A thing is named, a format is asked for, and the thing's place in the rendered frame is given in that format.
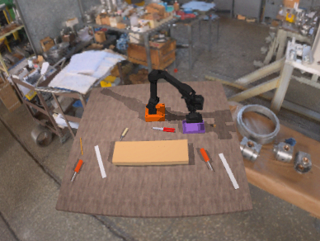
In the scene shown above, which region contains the orange-handled awl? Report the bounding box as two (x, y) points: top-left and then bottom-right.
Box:
(200, 148), (209, 163)
(75, 160), (83, 172)

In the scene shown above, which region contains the tan flat panel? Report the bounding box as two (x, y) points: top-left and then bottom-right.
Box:
(112, 139), (189, 166)

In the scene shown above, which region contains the white flat strip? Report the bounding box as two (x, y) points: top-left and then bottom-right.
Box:
(95, 145), (106, 178)
(219, 154), (239, 189)

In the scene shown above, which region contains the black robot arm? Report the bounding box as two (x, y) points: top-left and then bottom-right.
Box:
(146, 69), (205, 115)

